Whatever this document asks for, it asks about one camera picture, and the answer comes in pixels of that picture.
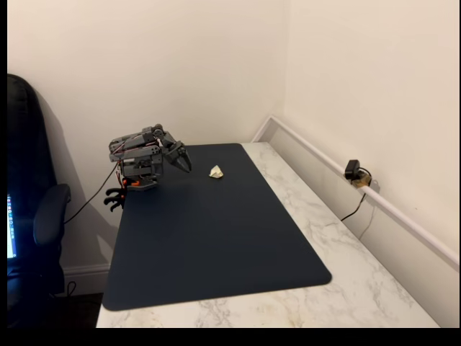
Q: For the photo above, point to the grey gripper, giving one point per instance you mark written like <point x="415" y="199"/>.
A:
<point x="177" y="154"/>

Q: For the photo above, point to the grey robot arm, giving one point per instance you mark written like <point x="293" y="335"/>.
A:
<point x="138" y="158"/>

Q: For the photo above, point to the dark desk mat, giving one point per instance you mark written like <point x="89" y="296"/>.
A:
<point x="216" y="234"/>

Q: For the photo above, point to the black table clamp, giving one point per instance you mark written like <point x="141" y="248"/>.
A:
<point x="114" y="198"/>

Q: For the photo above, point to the white baseboard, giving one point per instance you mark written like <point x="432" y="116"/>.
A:
<point x="86" y="275"/>

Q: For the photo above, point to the black office chair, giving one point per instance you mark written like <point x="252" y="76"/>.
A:
<point x="29" y="162"/>

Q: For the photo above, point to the black webcam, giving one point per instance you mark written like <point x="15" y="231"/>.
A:
<point x="351" y="168"/>

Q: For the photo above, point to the laptop screen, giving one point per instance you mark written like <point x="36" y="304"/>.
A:
<point x="11" y="227"/>

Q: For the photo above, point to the tan webcam mount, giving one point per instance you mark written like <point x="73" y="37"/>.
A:
<point x="362" y="182"/>

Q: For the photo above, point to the white wall ledge rail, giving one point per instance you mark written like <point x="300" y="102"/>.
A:
<point x="396" y="212"/>

